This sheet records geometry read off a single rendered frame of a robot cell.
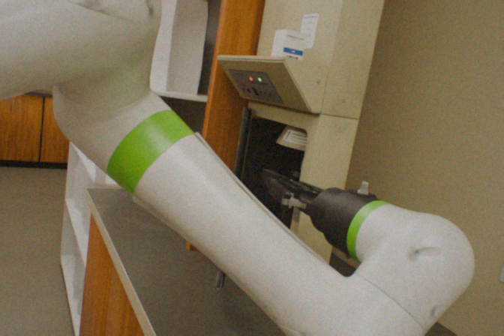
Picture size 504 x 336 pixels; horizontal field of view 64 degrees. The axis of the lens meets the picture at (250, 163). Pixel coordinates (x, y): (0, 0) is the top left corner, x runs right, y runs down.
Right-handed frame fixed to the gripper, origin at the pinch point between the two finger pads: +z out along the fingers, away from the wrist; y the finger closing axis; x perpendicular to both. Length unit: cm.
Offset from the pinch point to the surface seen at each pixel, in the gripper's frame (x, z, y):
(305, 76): -20.8, 4.5, -5.9
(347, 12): -35.1, 4.5, -13.2
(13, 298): 128, 189, 39
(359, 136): -8, 35, -55
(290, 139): -6.3, 16.3, -13.8
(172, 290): 33.5, 20.1, 9.0
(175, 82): -14, 143, -26
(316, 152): -5.6, 4.4, -12.6
